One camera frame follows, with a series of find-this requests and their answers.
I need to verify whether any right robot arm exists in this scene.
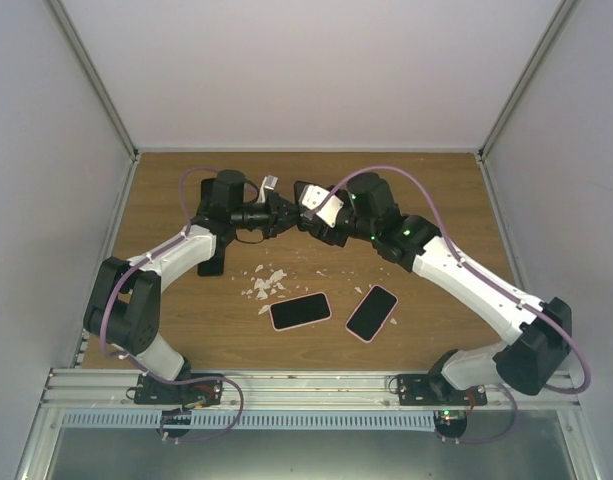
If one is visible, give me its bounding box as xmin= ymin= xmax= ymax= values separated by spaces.
xmin=294 ymin=172 xmax=572 ymax=405

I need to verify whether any pink case phone right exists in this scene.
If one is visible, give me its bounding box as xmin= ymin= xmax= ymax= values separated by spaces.
xmin=345 ymin=285 xmax=398 ymax=343

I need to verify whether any grey slotted cable duct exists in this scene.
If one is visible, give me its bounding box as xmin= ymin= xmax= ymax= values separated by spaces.
xmin=62 ymin=409 xmax=435 ymax=432

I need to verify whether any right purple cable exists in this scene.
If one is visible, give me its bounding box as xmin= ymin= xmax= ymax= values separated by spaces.
xmin=305 ymin=165 xmax=592 ymax=446

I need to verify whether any aluminium front rail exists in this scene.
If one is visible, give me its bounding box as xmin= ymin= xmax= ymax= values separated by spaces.
xmin=41 ymin=368 xmax=580 ymax=412

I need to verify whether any white debris pile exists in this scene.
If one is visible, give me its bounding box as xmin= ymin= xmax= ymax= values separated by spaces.
xmin=232 ymin=263 xmax=289 ymax=316

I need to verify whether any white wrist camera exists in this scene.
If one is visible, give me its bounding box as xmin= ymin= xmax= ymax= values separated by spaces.
xmin=298 ymin=184 xmax=344 ymax=228
xmin=257 ymin=175 xmax=278 ymax=204

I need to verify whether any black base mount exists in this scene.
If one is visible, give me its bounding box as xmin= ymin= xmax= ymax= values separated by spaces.
xmin=386 ymin=373 xmax=488 ymax=407
xmin=125 ymin=373 xmax=223 ymax=408

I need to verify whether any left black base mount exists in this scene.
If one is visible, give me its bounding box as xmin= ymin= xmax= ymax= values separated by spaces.
xmin=125 ymin=373 xmax=223 ymax=408

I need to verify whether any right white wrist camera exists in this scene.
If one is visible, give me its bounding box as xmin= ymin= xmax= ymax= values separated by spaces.
xmin=298 ymin=184 xmax=344 ymax=228

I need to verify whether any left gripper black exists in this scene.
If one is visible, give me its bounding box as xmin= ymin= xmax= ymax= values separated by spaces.
xmin=232 ymin=190 xmax=304 ymax=239

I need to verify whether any pink case phone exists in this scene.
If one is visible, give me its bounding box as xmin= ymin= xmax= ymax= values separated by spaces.
xmin=345 ymin=285 xmax=398 ymax=343
xmin=269 ymin=292 xmax=332 ymax=331

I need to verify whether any black phone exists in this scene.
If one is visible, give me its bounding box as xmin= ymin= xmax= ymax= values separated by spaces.
xmin=197 ymin=252 xmax=225 ymax=277

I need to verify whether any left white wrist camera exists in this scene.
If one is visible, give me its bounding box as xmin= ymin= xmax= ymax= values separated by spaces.
xmin=257 ymin=175 xmax=278 ymax=204

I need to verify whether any black phone case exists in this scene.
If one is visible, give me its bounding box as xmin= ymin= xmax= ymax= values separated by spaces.
xmin=200 ymin=178 xmax=215 ymax=202

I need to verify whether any black phone face down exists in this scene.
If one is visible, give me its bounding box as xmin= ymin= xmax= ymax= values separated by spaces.
xmin=297 ymin=184 xmax=343 ymax=210

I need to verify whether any pink case phone left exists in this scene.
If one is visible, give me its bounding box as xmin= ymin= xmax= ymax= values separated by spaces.
xmin=269 ymin=292 xmax=332 ymax=331

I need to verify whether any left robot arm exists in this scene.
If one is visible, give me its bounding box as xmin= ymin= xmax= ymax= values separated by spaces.
xmin=83 ymin=169 xmax=300 ymax=404

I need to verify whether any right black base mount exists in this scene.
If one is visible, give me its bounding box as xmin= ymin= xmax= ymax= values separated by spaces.
xmin=386 ymin=373 xmax=488 ymax=407

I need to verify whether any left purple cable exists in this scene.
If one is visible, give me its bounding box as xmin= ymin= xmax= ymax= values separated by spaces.
xmin=99 ymin=168 xmax=245 ymax=445

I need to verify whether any purple cable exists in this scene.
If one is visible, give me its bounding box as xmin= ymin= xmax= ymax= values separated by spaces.
xmin=305 ymin=165 xmax=592 ymax=446
xmin=99 ymin=168 xmax=245 ymax=445

